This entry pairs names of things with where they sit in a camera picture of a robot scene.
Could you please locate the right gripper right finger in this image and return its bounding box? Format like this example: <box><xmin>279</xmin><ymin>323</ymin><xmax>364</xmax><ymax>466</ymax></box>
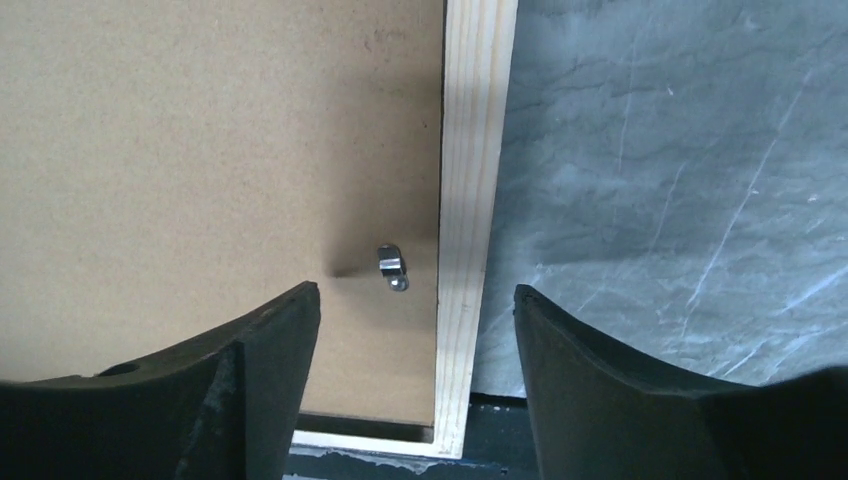
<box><xmin>514</xmin><ymin>284</ymin><xmax>847</xmax><ymax>479</ymax></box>

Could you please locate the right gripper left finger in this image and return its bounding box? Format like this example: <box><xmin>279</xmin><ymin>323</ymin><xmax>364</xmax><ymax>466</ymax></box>
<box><xmin>1</xmin><ymin>281</ymin><xmax>321</xmax><ymax>479</ymax></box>

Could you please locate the brown backing board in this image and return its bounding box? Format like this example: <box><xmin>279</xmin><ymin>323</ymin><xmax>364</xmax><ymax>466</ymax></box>
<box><xmin>1</xmin><ymin>1</ymin><xmax>444</xmax><ymax>425</ymax></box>

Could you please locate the wooden picture frame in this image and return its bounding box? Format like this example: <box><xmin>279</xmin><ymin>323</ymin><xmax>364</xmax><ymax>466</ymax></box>
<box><xmin>293</xmin><ymin>0</ymin><xmax>518</xmax><ymax>459</ymax></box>

